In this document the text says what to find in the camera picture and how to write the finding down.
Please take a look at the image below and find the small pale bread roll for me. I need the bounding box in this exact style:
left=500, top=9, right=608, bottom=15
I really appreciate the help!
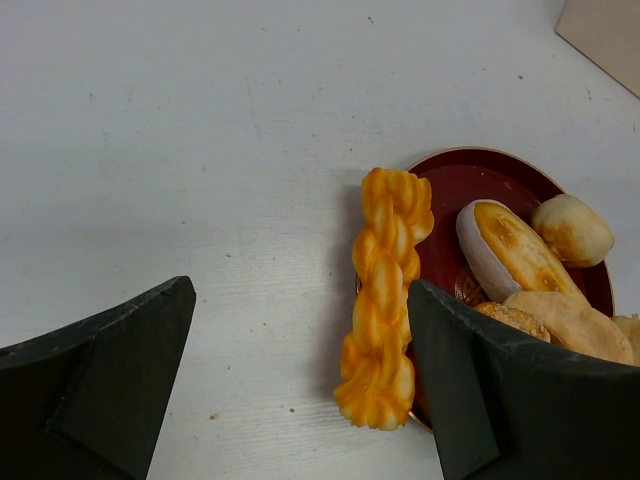
left=531, top=194, right=615, bottom=268

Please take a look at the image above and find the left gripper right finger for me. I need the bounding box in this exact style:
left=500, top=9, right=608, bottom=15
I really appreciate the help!
left=408, top=280, right=639, bottom=479

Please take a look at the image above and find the flat tan bread slice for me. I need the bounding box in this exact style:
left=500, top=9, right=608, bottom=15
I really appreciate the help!
left=611, top=314, right=640, bottom=366

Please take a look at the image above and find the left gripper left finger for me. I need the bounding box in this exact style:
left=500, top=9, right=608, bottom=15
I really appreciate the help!
left=1, top=276, right=196, bottom=479

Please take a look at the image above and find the sugared ring donut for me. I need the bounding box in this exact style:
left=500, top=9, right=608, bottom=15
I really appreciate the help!
left=474, top=302, right=551, bottom=343

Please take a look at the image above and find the blue checkered paper bag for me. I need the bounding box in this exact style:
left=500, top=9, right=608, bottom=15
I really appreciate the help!
left=555, top=0, right=639, bottom=97

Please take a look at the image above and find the twisted orange bread stick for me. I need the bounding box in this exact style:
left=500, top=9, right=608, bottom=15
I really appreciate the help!
left=334, top=167, right=434, bottom=431

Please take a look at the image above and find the dark red round plate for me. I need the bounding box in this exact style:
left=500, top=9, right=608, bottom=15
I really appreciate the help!
left=354, top=146, right=615, bottom=434

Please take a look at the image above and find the small croissant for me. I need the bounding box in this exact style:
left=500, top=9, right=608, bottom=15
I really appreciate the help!
left=504, top=291, right=635, bottom=365

